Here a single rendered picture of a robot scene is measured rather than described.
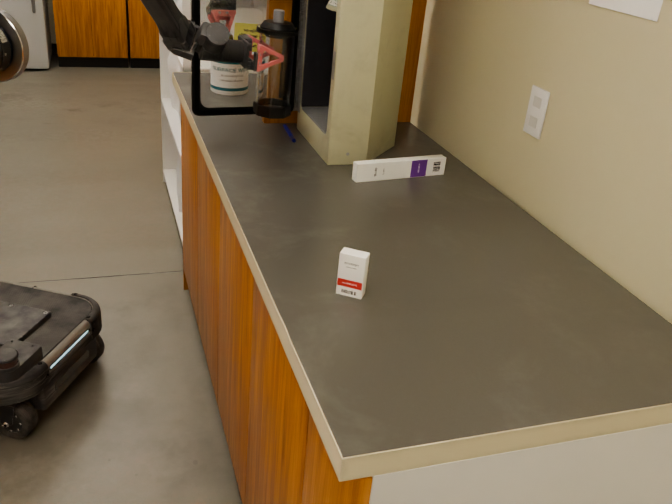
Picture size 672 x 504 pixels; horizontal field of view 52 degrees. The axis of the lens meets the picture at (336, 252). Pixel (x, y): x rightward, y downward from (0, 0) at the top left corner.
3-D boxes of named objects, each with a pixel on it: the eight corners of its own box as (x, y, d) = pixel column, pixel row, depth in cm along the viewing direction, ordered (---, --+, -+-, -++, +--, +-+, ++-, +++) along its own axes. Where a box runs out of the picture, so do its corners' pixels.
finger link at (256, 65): (279, 41, 181) (244, 38, 177) (287, 46, 175) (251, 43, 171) (277, 67, 183) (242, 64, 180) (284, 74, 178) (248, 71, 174)
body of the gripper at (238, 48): (244, 35, 182) (216, 33, 179) (254, 43, 173) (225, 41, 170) (242, 60, 184) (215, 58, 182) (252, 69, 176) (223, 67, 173)
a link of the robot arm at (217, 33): (178, 22, 175) (169, 52, 173) (185, 1, 164) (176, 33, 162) (223, 39, 179) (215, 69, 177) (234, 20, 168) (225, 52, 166)
